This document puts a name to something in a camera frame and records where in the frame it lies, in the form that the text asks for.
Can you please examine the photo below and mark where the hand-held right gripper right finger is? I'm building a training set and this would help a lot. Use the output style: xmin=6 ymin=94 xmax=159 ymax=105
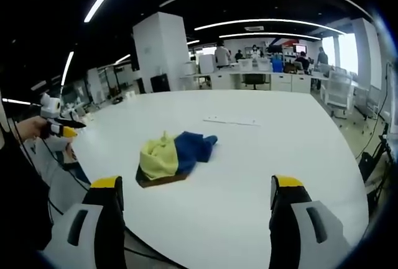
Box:
xmin=268 ymin=174 xmax=353 ymax=269

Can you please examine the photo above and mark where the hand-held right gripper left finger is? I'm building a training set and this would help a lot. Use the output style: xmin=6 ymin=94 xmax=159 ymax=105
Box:
xmin=42 ymin=175 xmax=127 ymax=269

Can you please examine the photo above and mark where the dark brown template board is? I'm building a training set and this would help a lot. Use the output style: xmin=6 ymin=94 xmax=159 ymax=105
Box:
xmin=135 ymin=166 xmax=191 ymax=189

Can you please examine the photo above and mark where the yellow and blue garment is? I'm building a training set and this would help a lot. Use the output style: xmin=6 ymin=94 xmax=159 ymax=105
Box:
xmin=139 ymin=130 xmax=218 ymax=181

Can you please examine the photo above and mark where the person's left hand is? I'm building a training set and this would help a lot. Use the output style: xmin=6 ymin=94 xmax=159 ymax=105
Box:
xmin=14 ymin=116 xmax=51 ymax=141

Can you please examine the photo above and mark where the person's dark clothing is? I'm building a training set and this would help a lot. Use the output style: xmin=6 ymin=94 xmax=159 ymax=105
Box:
xmin=0 ymin=137 xmax=54 ymax=253

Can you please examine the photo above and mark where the black cabinet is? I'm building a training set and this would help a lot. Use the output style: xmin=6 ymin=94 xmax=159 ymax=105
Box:
xmin=150 ymin=74 xmax=171 ymax=93

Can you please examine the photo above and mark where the black stand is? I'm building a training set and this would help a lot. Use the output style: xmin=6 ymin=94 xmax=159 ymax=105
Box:
xmin=357 ymin=134 xmax=398 ymax=195

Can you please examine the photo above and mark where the white square pillar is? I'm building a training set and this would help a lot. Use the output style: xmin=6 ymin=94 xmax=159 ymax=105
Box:
xmin=132 ymin=11 xmax=190 ymax=93

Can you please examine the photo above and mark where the white flat strip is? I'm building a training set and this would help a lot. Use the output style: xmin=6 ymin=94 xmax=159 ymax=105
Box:
xmin=203 ymin=114 xmax=261 ymax=127

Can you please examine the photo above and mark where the white mesh office chair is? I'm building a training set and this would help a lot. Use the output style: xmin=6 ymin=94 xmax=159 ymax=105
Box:
xmin=320 ymin=70 xmax=357 ymax=120

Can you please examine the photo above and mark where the black office chair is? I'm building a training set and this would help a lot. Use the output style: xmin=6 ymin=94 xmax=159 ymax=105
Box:
xmin=241 ymin=73 xmax=267 ymax=91

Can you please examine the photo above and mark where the row of white desks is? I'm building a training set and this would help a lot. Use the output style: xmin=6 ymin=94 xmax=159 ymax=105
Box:
xmin=180 ymin=67 xmax=330 ymax=93

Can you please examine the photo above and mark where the white cabinet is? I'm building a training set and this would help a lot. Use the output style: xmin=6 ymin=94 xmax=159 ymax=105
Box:
xmin=198 ymin=53 xmax=216 ymax=73

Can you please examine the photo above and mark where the blue box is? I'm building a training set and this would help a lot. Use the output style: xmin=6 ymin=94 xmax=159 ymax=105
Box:
xmin=271 ymin=56 xmax=284 ymax=73

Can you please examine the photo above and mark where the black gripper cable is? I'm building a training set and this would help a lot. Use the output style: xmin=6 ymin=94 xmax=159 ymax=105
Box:
xmin=39 ymin=137 xmax=91 ymax=191

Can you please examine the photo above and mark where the black hanging cable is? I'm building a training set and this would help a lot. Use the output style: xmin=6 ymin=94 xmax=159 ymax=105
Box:
xmin=355 ymin=62 xmax=392 ymax=160

